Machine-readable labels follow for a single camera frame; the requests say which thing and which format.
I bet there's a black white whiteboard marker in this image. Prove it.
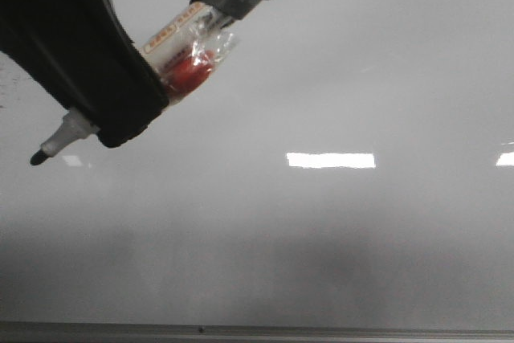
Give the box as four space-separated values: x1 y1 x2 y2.
31 0 264 165

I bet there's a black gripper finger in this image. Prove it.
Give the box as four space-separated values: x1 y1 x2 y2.
1 0 169 148

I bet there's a white whiteboard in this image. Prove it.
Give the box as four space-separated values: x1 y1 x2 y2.
1 0 513 330

